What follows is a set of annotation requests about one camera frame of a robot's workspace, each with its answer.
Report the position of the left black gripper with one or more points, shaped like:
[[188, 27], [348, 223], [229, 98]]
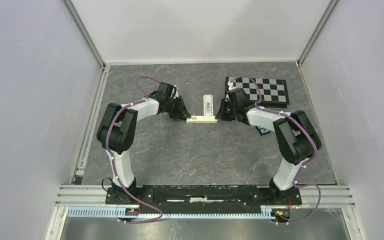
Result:
[[182, 113]]

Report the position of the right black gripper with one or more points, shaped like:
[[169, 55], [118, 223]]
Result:
[[220, 115]]

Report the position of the long white plastic bar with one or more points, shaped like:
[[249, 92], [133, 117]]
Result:
[[200, 122]]

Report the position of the white remote control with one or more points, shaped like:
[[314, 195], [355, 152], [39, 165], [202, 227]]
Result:
[[208, 98]]

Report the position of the white bar lid strip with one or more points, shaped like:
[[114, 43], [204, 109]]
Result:
[[203, 118]]

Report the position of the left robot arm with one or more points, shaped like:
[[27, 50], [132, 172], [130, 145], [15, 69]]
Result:
[[117, 130]]

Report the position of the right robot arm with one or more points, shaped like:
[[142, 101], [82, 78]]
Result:
[[296, 137]]

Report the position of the blue owl eraser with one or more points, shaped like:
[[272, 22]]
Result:
[[263, 131]]

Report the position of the black white chessboard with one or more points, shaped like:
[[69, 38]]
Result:
[[272, 92]]

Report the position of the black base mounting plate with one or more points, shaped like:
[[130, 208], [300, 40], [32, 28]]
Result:
[[200, 199]]

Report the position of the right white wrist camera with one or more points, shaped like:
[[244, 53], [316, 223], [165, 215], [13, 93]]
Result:
[[230, 86]]

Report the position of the slotted cable duct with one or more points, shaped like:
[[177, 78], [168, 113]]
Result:
[[132, 213]]

